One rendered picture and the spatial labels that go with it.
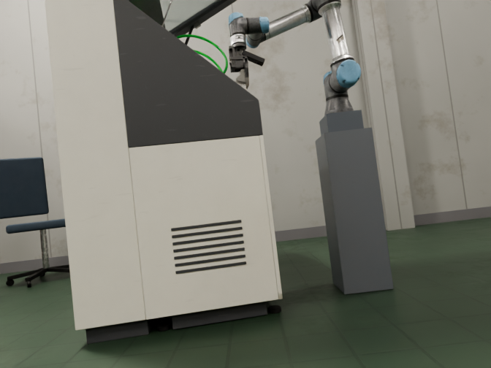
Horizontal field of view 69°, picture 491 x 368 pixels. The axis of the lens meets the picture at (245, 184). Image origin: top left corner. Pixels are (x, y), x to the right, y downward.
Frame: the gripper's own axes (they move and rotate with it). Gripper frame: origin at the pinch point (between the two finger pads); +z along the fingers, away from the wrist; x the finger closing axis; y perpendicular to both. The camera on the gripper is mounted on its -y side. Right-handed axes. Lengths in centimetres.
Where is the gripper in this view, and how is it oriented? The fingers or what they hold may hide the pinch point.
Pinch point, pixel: (248, 86)
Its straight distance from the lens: 177.2
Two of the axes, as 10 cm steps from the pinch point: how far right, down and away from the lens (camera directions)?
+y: -9.9, 1.1, -1.3
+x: 1.2, -0.6, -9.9
